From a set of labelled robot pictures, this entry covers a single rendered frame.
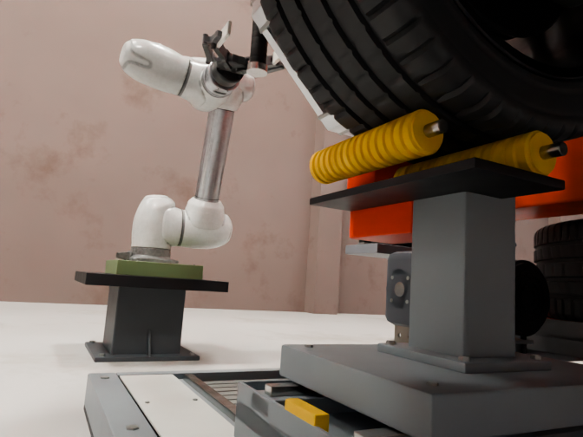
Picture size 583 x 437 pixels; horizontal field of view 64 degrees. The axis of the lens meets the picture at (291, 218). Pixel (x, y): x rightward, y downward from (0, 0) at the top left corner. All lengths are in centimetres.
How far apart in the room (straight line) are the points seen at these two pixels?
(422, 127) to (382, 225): 21
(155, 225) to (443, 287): 140
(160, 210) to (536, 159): 151
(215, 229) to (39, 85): 307
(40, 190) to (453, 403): 423
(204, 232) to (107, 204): 267
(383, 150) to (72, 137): 411
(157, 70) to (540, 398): 107
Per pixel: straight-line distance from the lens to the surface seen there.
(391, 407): 50
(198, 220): 190
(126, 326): 183
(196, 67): 131
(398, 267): 113
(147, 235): 188
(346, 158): 69
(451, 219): 65
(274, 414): 61
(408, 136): 59
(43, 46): 485
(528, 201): 118
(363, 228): 79
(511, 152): 64
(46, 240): 446
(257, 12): 81
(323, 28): 63
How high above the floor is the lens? 31
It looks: 8 degrees up
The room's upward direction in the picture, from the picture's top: 4 degrees clockwise
